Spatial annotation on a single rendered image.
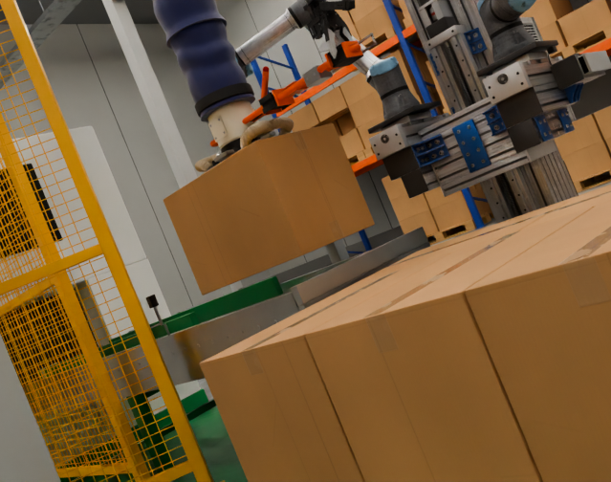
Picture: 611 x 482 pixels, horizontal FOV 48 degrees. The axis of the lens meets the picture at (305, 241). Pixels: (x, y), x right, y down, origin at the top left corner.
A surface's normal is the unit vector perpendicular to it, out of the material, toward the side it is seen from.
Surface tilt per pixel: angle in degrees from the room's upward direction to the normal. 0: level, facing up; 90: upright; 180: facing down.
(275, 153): 90
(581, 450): 90
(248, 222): 90
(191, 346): 90
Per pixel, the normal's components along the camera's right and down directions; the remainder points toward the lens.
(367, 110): -0.59, 0.24
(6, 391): 0.65, -0.27
